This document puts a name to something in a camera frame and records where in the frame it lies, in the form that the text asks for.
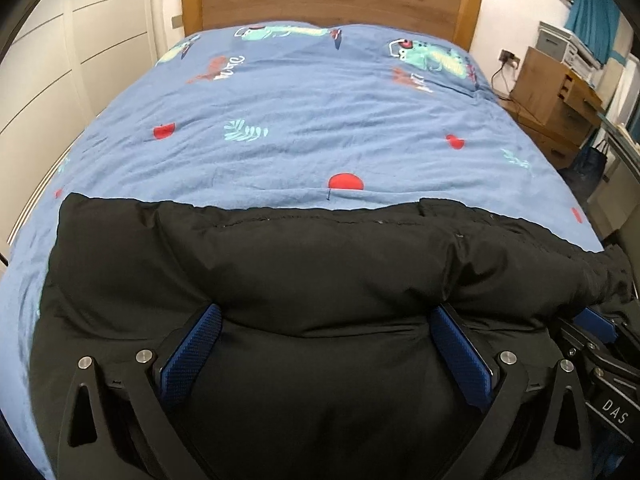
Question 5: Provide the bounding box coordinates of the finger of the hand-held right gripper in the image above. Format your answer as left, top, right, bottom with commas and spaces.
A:
572, 307, 618, 343

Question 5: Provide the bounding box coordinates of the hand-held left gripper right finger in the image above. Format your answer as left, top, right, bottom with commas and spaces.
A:
430, 304, 594, 480

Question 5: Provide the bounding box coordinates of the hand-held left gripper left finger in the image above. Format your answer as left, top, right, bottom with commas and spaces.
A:
55, 302, 224, 480

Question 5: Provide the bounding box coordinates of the black hooded puffer jacket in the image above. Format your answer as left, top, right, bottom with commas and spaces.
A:
30, 192, 640, 480

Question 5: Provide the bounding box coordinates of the dark bag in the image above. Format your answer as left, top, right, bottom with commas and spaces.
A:
574, 139, 612, 203

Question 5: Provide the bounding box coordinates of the wooden nightstand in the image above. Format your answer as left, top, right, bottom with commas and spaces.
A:
492, 96, 582, 172

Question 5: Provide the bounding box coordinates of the wooden drawer box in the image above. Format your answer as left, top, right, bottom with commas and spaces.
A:
511, 46, 604, 142

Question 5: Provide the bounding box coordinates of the blue printed duvet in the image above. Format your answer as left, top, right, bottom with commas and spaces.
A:
0, 22, 606, 480

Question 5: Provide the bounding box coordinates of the white printer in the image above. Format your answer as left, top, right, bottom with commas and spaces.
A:
569, 30, 602, 75

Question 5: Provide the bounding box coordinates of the blue printed pillow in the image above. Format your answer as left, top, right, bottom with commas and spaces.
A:
154, 22, 337, 73
334, 25, 495, 98

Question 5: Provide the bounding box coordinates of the teal curtain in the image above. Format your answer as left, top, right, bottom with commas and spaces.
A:
564, 0, 635, 67

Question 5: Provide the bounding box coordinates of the white wardrobe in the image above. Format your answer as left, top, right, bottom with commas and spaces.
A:
0, 0, 187, 263

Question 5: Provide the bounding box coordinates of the wooden headboard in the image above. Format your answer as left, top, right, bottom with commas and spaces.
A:
180, 0, 484, 54

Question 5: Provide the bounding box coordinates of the black power cable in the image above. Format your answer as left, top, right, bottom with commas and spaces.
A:
490, 64, 517, 103

